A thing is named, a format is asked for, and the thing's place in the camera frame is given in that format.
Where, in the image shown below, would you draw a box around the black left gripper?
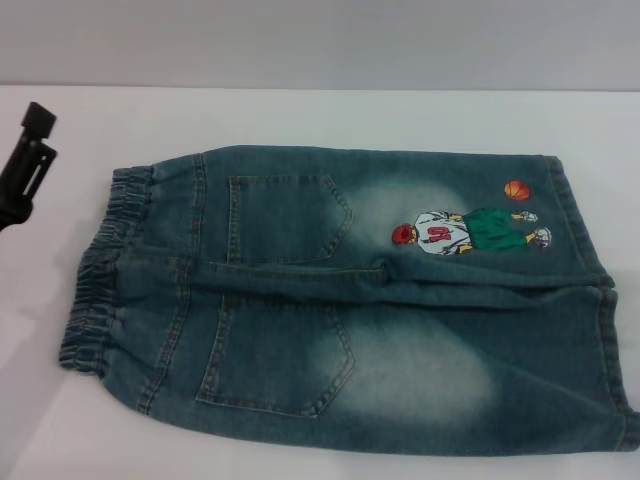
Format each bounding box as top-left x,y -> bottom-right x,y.
0,102 -> 59,234

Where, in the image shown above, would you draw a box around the blue denim shorts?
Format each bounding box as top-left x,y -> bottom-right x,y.
57,143 -> 640,451

